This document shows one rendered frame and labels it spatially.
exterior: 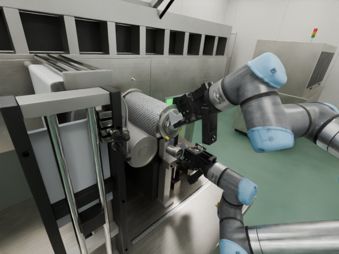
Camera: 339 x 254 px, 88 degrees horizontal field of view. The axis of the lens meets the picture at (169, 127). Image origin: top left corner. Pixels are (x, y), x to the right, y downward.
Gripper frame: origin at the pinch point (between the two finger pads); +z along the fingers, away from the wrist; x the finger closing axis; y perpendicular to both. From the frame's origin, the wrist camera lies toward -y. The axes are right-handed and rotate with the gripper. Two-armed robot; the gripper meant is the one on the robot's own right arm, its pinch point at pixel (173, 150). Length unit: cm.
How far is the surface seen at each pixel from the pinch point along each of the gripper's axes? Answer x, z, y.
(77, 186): 42.2, -12.6, 15.4
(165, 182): 10.8, -7.2, -6.9
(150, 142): 15.4, -2.4, 11.1
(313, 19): -444, 59, 104
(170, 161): 10.7, -8.7, 4.6
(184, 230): 12.6, -20.9, -19.0
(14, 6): 40, 30, 49
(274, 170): -201, -12, -109
